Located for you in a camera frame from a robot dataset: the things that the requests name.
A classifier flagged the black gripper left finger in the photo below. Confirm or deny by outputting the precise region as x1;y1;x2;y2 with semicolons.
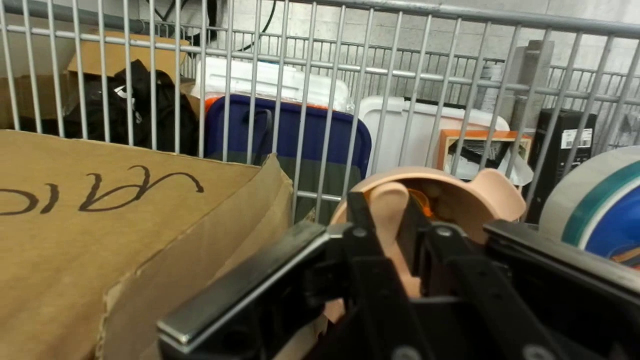
155;188;424;360

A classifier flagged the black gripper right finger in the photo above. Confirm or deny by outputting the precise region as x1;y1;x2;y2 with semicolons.
397;197;640;360

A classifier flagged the peach plastic spoon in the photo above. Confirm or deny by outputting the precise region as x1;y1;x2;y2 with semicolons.
364;180;424;301

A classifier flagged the peach bowl with ears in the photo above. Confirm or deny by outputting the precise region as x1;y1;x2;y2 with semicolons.
328;166;530;232

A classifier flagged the white bowl with teal rim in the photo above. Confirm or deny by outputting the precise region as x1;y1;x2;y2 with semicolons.
536;144;640;269

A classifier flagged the blue toy detergent bottle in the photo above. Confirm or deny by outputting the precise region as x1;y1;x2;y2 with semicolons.
586;186;640;269

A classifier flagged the black device with white label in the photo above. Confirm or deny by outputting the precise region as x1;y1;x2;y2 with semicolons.
525;106;600;225

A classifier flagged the large cardboard box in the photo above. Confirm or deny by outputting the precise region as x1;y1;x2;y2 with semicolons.
0;127;296;360

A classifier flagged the blue lid storage container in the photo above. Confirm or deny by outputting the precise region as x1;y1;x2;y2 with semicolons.
202;92;374;225

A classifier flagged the white container with orange latch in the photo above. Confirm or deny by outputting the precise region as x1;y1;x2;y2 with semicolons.
358;95;536;190

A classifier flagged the black cloth bundle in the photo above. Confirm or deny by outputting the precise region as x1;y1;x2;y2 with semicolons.
17;58;202;158

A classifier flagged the small cardboard box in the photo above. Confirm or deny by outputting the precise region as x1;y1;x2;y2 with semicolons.
65;32;195;79

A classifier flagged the orange ring toy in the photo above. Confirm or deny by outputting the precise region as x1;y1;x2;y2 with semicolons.
406;188;436;220

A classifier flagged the metal wire shelf rack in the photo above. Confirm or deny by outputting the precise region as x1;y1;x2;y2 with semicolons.
0;0;640;230

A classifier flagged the black cable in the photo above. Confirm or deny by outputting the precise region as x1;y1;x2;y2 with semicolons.
142;0;279;51

